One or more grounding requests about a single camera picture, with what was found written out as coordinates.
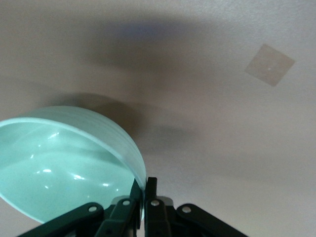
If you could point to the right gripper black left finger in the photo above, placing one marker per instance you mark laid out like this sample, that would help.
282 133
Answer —
123 217

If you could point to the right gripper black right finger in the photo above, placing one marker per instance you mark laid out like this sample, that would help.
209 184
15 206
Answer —
158 217

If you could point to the pale green bowl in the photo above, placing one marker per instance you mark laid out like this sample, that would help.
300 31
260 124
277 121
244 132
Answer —
61 160

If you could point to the brown tape patch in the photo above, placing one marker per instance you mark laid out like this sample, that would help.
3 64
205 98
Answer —
269 65

